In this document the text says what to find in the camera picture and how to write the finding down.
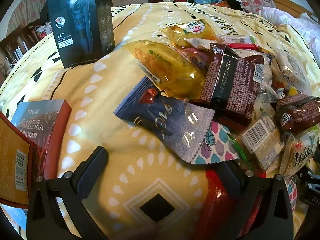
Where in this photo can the wooden bed frame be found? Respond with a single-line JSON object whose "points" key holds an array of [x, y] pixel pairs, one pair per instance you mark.
{"points": [[292, 5]]}

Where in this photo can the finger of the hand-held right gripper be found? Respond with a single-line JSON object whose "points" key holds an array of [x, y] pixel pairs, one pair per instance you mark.
{"points": [[310, 180]]}

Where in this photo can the pile of snack packets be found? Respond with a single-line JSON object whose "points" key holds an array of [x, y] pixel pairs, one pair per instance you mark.
{"points": [[225, 80]]}

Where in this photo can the pink floral cover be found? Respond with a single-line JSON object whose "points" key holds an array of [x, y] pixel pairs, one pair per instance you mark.
{"points": [[25, 12]]}

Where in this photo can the red face mask box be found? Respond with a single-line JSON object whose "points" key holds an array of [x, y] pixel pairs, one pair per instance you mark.
{"points": [[37, 130]]}

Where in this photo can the pink dotted cloth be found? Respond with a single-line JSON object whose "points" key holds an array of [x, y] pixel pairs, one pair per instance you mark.
{"points": [[257, 3]]}

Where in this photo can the black shaver box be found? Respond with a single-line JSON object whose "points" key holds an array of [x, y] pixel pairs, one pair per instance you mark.
{"points": [[80, 30]]}

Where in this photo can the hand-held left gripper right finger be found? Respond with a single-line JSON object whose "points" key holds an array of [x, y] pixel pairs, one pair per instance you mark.
{"points": [[231, 176]]}

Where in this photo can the brown box with barcode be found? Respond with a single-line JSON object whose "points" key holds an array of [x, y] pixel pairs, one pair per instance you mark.
{"points": [[12, 160]]}

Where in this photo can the yellow patterned blanket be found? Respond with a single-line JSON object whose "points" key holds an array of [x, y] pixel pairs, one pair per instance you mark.
{"points": [[100, 92]]}

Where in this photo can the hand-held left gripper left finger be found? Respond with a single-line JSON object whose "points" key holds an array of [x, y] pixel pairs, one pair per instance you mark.
{"points": [[91, 170]]}

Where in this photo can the pink quilt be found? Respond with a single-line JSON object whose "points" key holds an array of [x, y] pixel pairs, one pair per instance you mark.
{"points": [[295, 27]]}

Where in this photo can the dark wooden chair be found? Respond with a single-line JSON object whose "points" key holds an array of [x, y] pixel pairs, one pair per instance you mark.
{"points": [[22, 45]]}

